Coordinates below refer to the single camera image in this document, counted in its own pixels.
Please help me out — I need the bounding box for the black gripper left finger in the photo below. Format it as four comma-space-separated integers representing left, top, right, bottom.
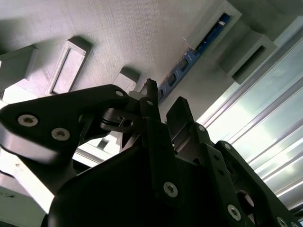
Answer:
0, 79, 180, 209

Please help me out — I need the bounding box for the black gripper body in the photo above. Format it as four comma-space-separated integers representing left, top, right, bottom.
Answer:
41, 145, 237, 227

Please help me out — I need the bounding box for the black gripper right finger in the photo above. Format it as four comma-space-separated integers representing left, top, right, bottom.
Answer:
166, 96, 303, 227

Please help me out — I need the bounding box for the blue RAM stick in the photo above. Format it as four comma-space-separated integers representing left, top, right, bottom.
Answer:
157, 13, 234, 106

